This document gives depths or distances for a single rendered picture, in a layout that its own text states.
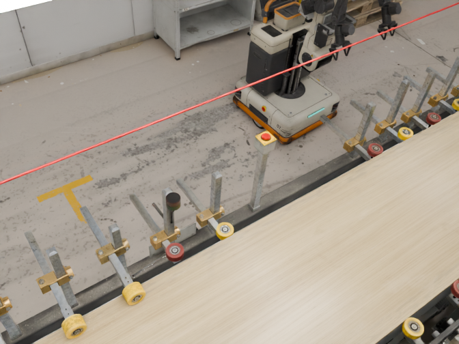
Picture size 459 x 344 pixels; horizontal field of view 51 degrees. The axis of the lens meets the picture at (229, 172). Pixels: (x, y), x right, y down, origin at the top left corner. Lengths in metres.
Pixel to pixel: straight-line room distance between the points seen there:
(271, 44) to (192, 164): 1.07
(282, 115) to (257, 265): 1.83
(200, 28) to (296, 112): 1.58
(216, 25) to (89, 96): 1.48
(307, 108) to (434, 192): 1.52
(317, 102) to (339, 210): 1.68
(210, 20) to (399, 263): 3.42
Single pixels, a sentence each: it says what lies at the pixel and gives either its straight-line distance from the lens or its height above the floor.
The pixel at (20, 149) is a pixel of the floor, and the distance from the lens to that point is 3.99.
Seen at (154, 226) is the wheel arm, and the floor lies 0.86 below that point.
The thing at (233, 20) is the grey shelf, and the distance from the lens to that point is 5.05.
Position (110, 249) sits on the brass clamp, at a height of 0.97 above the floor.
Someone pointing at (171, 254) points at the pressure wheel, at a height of 0.91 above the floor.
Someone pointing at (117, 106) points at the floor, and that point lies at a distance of 4.19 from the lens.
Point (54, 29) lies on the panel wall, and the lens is 4.52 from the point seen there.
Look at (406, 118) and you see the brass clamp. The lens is 3.14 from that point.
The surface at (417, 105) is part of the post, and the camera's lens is 3.15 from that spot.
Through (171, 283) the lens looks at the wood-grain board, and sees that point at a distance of 2.06.
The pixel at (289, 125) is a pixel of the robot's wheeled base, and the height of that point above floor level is 0.26.
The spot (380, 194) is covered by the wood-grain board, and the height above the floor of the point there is 0.90.
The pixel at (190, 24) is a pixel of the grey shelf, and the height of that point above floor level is 0.14.
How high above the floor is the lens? 2.71
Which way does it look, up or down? 48 degrees down
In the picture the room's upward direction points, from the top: 6 degrees clockwise
